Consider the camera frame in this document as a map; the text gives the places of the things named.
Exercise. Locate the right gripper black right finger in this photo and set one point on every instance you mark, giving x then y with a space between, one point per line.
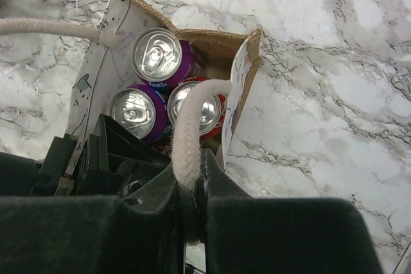
243 234

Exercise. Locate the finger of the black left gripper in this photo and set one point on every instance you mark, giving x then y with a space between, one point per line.
128 152

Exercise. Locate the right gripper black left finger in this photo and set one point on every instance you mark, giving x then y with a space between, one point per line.
90 234

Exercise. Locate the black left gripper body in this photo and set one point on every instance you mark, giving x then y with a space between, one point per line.
61 173

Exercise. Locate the purple soda can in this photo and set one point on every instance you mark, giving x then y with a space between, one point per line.
142 110

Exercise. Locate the purple soda can carried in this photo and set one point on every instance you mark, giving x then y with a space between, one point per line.
162 61

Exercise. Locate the red cola can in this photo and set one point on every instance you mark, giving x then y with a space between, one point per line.
196 109

